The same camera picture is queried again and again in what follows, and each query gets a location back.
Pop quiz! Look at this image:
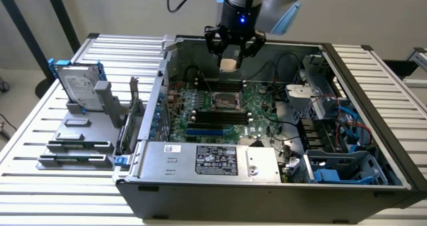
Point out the grey drive bay bracket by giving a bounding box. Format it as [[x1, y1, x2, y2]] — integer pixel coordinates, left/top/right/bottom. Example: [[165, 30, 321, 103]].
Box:
[[301, 149, 389, 186]]

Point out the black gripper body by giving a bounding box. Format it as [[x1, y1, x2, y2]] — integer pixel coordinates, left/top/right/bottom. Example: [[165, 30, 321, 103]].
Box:
[[212, 0, 267, 46]]

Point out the blue SATA wire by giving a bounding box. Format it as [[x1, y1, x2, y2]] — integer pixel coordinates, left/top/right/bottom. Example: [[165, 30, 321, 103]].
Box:
[[336, 98, 369, 153]]

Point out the aluminium frame with black block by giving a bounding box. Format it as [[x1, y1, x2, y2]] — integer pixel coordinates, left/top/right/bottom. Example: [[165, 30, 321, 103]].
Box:
[[381, 47, 427, 88]]

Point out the red SATA wire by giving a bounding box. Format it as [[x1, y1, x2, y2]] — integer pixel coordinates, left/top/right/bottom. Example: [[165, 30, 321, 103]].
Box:
[[335, 120, 373, 152]]

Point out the black stand pole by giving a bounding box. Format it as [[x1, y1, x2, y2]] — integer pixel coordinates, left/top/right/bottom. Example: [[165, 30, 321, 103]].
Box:
[[41, 0, 81, 56], [0, 0, 54, 99]]

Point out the small beige block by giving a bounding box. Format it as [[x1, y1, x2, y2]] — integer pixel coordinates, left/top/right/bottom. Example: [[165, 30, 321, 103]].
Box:
[[219, 58, 239, 73]]

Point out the hard disk with blue bracket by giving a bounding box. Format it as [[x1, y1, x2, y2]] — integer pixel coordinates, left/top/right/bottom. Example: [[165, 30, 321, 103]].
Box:
[[46, 58, 108, 113]]

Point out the open black PC case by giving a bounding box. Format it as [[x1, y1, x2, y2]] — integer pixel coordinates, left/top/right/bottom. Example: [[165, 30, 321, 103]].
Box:
[[112, 34, 427, 224]]

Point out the graphics card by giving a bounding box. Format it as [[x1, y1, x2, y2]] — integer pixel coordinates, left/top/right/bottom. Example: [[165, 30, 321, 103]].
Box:
[[114, 76, 145, 157]]

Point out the silver power supply unit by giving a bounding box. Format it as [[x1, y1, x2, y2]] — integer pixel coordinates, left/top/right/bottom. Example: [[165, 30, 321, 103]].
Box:
[[128, 141, 283, 184]]

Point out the green motherboard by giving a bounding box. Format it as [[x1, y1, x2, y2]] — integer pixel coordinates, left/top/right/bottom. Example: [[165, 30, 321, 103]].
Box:
[[150, 79, 284, 148]]

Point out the grey parts rack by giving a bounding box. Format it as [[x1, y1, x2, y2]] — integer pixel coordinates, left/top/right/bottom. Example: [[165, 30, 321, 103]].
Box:
[[34, 80, 145, 171]]

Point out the CPU socket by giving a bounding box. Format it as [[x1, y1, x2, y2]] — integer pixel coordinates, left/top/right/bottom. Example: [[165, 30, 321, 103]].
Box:
[[202, 90, 247, 112]]

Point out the metal disk bay cage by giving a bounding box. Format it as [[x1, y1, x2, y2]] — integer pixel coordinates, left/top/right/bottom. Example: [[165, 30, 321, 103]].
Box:
[[284, 54, 351, 121]]

